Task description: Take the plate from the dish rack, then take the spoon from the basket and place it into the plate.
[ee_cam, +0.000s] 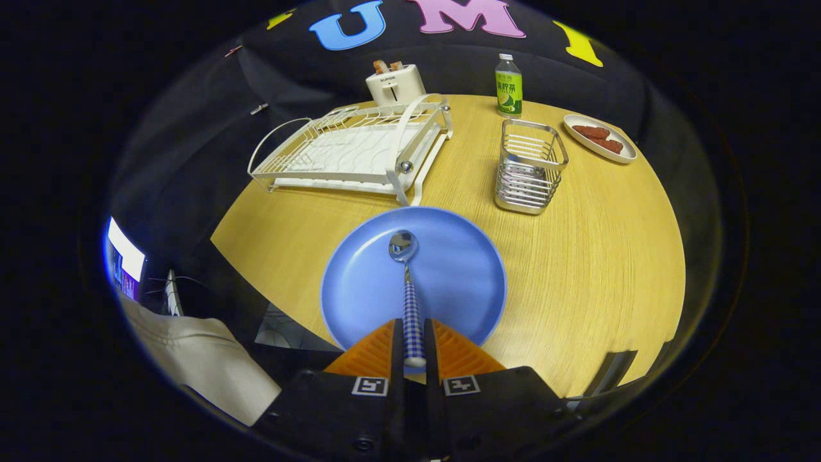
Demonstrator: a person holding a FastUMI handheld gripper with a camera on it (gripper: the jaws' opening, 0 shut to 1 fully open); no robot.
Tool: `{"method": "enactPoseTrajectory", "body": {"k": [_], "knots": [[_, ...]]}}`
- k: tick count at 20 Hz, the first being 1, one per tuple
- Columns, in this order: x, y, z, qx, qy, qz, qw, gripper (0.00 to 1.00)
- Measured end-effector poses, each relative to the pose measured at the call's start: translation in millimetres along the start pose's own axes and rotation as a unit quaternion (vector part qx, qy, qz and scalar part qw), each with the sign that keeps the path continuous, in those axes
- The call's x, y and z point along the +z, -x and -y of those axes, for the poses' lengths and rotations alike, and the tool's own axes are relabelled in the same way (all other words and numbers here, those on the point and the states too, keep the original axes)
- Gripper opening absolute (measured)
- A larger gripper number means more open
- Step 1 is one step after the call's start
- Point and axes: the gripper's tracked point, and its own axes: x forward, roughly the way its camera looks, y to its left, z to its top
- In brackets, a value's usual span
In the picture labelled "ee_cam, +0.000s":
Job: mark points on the blue plate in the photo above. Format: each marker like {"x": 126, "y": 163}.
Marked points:
{"x": 449, "y": 276}

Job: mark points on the dark grey panel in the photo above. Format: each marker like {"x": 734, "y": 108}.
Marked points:
{"x": 612, "y": 372}

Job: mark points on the red meat piece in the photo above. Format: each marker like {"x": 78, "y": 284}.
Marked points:
{"x": 608, "y": 145}
{"x": 590, "y": 132}

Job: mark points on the small white tag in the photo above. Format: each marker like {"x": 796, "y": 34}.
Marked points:
{"x": 259, "y": 108}

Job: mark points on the small white plate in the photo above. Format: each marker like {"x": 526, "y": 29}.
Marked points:
{"x": 632, "y": 154}

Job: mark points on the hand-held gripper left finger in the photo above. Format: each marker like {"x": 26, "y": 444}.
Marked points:
{"x": 397, "y": 398}

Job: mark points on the computer monitor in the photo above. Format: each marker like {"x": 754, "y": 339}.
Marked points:
{"x": 125, "y": 250}

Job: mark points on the white toaster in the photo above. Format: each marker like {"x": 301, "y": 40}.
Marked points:
{"x": 394, "y": 86}

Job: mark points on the green label drink bottle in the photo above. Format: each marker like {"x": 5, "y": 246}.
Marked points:
{"x": 508, "y": 90}

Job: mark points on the white flat stand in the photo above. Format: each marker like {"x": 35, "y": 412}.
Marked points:
{"x": 172, "y": 295}

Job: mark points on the black backdrop cloth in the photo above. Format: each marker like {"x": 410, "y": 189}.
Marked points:
{"x": 308, "y": 70}

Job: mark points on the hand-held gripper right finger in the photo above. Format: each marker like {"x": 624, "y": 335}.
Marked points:
{"x": 433, "y": 410}

